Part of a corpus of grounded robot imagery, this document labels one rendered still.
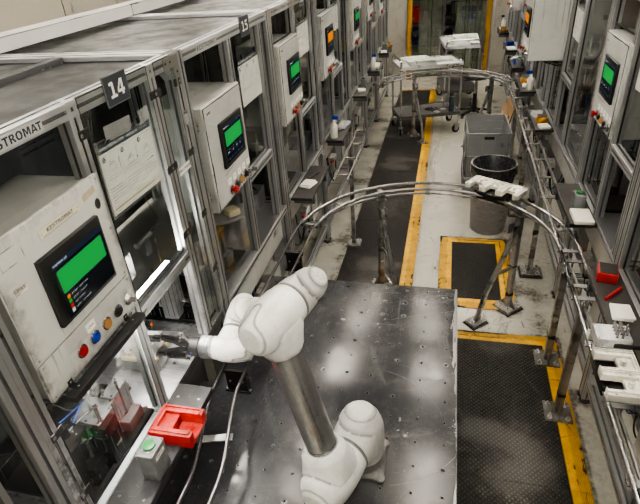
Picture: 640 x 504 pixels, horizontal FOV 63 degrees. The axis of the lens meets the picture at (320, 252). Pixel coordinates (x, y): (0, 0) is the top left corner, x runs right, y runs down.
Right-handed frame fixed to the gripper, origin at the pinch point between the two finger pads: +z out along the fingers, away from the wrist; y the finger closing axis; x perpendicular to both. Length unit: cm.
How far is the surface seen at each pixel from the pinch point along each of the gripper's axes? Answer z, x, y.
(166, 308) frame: 8.4, -24.7, -1.6
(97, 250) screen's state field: -20, 33, 63
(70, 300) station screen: -20, 48, 58
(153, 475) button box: -25, 51, -8
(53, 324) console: -17, 53, 54
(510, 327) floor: -151, -155, -109
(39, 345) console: -17, 60, 53
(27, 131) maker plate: -19, 38, 99
